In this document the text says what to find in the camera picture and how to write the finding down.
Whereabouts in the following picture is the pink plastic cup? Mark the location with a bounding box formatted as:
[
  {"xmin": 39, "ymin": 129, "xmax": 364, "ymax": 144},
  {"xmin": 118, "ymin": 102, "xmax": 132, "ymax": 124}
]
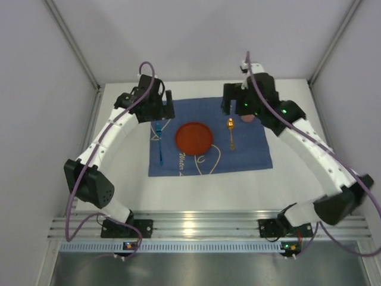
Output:
[{"xmin": 241, "ymin": 114, "xmax": 255, "ymax": 123}]

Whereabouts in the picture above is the blue handled utensil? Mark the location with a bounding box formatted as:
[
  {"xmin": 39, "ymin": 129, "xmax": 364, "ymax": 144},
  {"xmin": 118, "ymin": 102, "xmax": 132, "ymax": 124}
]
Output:
[{"xmin": 155, "ymin": 122, "xmax": 164, "ymax": 166}]

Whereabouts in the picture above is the gold spoon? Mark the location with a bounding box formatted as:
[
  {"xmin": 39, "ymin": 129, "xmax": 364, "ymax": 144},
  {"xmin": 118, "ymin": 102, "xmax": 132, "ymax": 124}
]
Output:
[{"xmin": 227, "ymin": 118, "xmax": 235, "ymax": 151}]

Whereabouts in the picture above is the red plate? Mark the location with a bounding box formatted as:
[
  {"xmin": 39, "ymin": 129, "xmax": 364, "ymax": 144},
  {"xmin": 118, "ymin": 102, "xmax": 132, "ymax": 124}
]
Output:
[{"xmin": 174, "ymin": 122, "xmax": 213, "ymax": 156}]

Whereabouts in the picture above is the blue cloth placemat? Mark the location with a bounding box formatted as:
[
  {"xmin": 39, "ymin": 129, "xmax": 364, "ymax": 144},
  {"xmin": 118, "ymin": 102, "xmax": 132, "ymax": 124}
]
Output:
[{"xmin": 148, "ymin": 98, "xmax": 273, "ymax": 177}]

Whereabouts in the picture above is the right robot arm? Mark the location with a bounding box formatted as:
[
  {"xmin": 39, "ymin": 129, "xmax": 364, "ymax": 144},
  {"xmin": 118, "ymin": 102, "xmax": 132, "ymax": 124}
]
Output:
[{"xmin": 221, "ymin": 73, "xmax": 374, "ymax": 229}]

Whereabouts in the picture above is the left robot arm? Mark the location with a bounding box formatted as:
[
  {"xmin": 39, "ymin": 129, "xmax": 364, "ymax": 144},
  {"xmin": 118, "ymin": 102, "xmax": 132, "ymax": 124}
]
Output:
[{"xmin": 64, "ymin": 74, "xmax": 175, "ymax": 223}]

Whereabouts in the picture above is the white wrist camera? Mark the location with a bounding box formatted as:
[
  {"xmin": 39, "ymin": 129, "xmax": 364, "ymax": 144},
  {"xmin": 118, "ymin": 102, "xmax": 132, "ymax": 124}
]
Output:
[{"xmin": 240, "ymin": 61, "xmax": 265, "ymax": 89}]

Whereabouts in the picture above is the left frame post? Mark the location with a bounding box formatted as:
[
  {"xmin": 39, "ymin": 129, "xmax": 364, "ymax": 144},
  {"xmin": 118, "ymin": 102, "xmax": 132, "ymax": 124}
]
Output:
[{"xmin": 41, "ymin": 0, "xmax": 101, "ymax": 90}]

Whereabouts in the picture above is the frame post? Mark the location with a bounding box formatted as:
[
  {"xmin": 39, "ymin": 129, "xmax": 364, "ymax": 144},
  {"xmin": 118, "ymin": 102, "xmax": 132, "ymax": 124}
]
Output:
[
  {"xmin": 308, "ymin": 0, "xmax": 366, "ymax": 87},
  {"xmin": 41, "ymin": 0, "xmax": 101, "ymax": 90}
]

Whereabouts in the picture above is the right frame post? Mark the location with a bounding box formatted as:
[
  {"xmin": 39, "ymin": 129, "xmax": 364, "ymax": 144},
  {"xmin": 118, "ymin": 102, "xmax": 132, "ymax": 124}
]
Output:
[{"xmin": 308, "ymin": 0, "xmax": 366, "ymax": 87}]

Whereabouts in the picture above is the perforated cable duct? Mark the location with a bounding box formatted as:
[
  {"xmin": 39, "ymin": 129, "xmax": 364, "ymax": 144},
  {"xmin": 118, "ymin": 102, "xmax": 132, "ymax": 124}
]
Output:
[{"xmin": 60, "ymin": 240, "xmax": 301, "ymax": 253}]

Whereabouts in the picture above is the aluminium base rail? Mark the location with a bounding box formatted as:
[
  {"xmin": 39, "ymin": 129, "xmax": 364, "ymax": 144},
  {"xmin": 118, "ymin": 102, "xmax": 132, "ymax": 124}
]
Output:
[{"xmin": 48, "ymin": 210, "xmax": 371, "ymax": 241}]

